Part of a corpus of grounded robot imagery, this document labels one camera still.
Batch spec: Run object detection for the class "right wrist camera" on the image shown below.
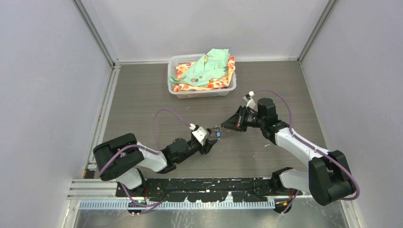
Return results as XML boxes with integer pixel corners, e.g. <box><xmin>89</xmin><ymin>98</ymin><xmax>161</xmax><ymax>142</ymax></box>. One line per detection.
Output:
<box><xmin>243</xmin><ymin>91</ymin><xmax>256</xmax><ymax>109</ymax></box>

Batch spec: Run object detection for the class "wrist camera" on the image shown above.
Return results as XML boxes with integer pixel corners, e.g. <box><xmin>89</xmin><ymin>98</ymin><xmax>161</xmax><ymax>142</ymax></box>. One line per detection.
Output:
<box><xmin>189</xmin><ymin>123</ymin><xmax>211</xmax><ymax>146</ymax></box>
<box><xmin>243</xmin><ymin>91</ymin><xmax>256</xmax><ymax>109</ymax></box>

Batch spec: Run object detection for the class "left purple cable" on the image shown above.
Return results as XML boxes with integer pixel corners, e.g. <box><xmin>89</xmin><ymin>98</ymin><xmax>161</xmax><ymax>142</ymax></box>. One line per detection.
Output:
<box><xmin>98</xmin><ymin>108</ymin><xmax>192</xmax><ymax>177</ymax></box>

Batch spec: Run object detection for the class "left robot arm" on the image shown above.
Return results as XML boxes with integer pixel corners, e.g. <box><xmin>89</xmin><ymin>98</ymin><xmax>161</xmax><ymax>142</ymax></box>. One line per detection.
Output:
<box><xmin>93</xmin><ymin>133</ymin><xmax>218</xmax><ymax>197</ymax></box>

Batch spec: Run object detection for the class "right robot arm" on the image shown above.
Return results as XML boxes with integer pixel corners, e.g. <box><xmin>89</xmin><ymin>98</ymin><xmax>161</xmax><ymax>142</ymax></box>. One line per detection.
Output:
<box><xmin>221</xmin><ymin>96</ymin><xmax>359</xmax><ymax>206</ymax></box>

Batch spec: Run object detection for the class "white perforated plastic basket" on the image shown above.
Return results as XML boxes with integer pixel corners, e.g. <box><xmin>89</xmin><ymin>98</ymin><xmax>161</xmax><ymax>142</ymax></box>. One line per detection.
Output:
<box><xmin>167</xmin><ymin>53</ymin><xmax>237</xmax><ymax>99</ymax></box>

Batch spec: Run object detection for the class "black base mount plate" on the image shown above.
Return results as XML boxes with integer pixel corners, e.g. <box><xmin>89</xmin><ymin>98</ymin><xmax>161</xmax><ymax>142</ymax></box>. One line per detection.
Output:
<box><xmin>127</xmin><ymin>177</ymin><xmax>297</xmax><ymax>203</ymax></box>

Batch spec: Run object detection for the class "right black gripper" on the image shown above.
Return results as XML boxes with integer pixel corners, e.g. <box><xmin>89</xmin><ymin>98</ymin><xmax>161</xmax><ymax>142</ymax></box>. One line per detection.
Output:
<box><xmin>221</xmin><ymin>105</ymin><xmax>265</xmax><ymax>132</ymax></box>

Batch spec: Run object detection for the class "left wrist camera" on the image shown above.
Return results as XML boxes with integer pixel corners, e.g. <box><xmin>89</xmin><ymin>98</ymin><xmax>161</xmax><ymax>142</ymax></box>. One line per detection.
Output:
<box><xmin>189</xmin><ymin>123</ymin><xmax>211</xmax><ymax>146</ymax></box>

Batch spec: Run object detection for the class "orange patterned cloth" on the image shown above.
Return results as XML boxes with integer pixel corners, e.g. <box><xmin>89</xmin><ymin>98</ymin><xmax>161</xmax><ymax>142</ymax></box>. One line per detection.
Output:
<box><xmin>169</xmin><ymin>56</ymin><xmax>236</xmax><ymax>92</ymax></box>

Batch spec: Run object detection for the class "green patterned cloth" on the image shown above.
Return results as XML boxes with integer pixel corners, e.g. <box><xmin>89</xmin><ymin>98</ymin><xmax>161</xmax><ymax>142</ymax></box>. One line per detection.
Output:
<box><xmin>169</xmin><ymin>48</ymin><xmax>230</xmax><ymax>87</ymax></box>

